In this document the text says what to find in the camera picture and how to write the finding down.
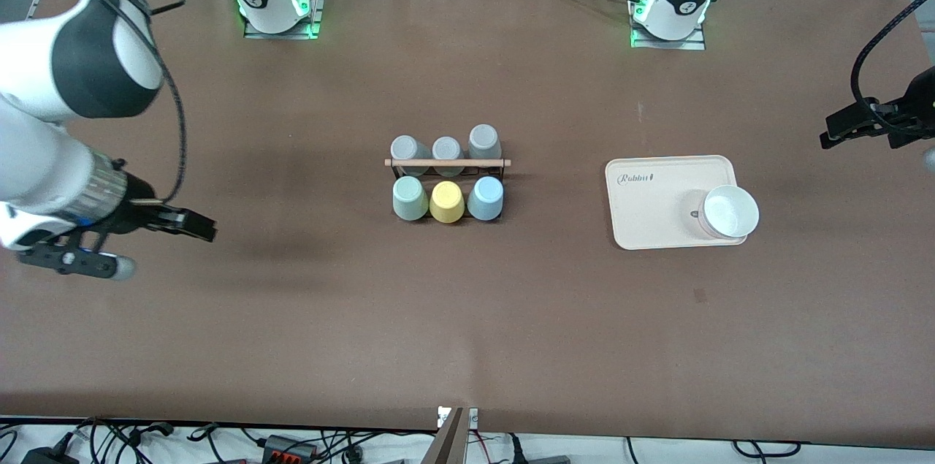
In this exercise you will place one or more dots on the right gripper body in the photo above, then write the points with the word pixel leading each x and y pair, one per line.
pixel 138 218

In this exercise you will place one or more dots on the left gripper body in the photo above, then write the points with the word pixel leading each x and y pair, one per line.
pixel 914 110

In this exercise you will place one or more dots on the pale green cup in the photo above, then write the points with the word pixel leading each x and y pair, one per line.
pixel 410 199

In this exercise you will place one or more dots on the light blue cup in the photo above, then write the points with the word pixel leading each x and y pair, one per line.
pixel 485 198

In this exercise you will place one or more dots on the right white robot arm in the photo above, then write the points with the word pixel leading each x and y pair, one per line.
pixel 36 69

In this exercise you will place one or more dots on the white bowl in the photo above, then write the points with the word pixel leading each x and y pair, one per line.
pixel 730 212

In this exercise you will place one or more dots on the cream plastic tray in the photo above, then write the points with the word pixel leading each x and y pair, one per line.
pixel 657 208

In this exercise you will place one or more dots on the black power adapter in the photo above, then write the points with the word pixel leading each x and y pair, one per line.
pixel 51 457

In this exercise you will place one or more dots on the grey cup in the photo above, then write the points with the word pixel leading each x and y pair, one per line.
pixel 405 148
pixel 483 139
pixel 447 148

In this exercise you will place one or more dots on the black power strip orange switches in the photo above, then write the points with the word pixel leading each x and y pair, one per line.
pixel 288 449

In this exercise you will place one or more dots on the yellow cup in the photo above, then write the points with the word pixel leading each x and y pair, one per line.
pixel 446 202

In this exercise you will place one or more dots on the aluminium camera mount post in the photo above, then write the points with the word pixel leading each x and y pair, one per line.
pixel 449 442

